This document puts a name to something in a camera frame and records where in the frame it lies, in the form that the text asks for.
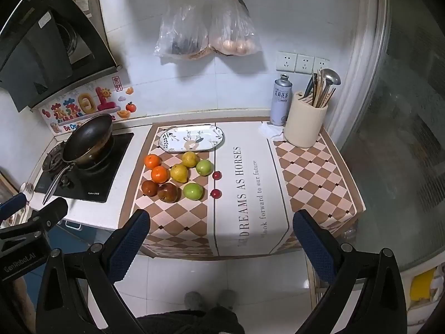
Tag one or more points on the colourful wall sticker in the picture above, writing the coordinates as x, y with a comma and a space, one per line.
87, 106

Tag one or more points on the patterned oval plate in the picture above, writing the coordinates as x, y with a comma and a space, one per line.
208, 139

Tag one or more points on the frosted glass door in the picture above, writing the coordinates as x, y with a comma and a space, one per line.
399, 128

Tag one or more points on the white wall socket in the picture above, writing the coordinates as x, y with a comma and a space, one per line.
305, 64
320, 64
286, 62

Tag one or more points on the yellow citrus fruit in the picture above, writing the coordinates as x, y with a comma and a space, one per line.
189, 159
179, 173

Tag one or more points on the cherry tomato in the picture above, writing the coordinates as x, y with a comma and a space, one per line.
217, 175
216, 193

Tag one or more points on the black gas stove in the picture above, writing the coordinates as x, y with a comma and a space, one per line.
104, 181

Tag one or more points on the reddish brown apple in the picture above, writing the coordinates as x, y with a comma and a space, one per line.
150, 188

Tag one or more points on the grey slipper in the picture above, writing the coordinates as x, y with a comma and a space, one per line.
193, 300
227, 298

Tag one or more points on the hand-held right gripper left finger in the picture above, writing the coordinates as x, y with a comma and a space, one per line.
130, 245

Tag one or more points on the person's dark trousers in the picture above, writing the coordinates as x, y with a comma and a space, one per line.
191, 323

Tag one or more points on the black range hood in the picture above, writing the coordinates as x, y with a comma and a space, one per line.
52, 41

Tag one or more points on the orange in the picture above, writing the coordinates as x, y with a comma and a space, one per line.
153, 161
160, 174

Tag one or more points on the silver spray can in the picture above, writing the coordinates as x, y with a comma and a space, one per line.
281, 104

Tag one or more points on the bundle of wooden chopsticks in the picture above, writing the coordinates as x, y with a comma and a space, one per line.
318, 94

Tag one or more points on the dark red apple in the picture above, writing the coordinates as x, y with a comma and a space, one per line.
168, 192

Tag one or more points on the cream utensil holder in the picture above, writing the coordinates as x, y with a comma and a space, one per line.
304, 125

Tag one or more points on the metal ladle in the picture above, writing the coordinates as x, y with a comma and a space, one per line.
330, 76

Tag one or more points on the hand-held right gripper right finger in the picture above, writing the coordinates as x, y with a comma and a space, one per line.
313, 247

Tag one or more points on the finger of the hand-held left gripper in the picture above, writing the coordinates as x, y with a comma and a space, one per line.
48, 213
14, 204

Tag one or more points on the white tissue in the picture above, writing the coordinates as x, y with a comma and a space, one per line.
269, 130

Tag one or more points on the yellow object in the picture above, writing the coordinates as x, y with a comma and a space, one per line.
422, 283

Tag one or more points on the black frying pan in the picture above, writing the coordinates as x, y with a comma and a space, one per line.
87, 139

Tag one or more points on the plastic bag with dark contents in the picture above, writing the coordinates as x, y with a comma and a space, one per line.
182, 31

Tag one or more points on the plastic bag with eggs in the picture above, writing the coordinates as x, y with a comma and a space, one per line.
233, 34

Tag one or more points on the checkered table mat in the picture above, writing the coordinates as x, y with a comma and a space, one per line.
274, 181

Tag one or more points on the green apple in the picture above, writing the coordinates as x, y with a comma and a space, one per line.
204, 167
193, 191

